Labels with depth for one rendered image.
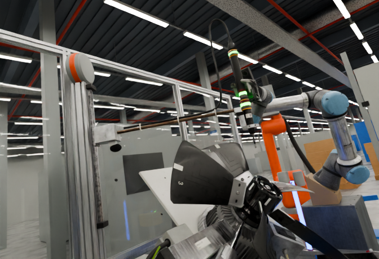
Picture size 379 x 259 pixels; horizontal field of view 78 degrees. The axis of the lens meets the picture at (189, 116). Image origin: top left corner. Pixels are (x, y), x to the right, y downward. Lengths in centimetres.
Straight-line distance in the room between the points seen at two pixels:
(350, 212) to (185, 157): 107
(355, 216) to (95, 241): 129
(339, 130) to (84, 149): 125
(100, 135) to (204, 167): 49
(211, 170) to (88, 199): 53
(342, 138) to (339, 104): 20
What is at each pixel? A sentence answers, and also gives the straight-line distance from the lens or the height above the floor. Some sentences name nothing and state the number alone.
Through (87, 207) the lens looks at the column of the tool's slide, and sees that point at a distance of 108.
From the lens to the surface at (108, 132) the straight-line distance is 106.
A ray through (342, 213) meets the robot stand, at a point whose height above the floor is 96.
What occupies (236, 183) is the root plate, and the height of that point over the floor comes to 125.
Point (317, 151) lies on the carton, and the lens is 912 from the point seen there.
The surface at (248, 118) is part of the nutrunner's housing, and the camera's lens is 102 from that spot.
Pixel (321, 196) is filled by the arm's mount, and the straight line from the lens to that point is 167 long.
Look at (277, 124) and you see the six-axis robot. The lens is 506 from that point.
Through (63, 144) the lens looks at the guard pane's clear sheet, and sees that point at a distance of 124.
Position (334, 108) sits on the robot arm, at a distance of 139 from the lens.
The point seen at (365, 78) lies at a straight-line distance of 279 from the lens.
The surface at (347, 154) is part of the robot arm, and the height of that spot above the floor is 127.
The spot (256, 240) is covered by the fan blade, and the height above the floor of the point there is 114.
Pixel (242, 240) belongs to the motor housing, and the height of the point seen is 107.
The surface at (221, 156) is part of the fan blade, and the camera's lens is 108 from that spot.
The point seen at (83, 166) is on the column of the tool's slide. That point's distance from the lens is 109.
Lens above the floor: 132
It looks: 13 degrees up
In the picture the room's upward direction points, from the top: 10 degrees counter-clockwise
